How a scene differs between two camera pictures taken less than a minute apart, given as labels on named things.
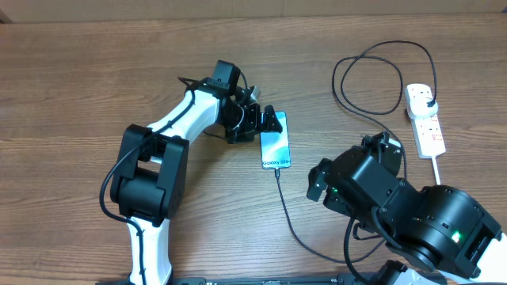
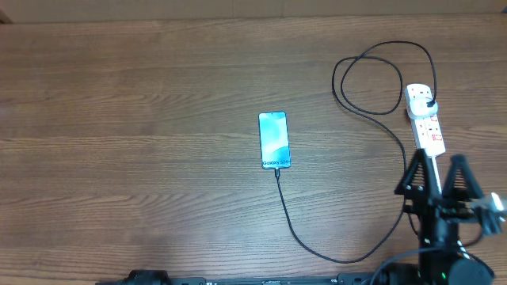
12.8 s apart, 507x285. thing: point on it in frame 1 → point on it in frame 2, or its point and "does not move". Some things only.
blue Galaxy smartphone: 275,146 does not move
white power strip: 422,108 does not move
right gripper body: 335,207 → 440,209
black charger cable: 354,110 does not move
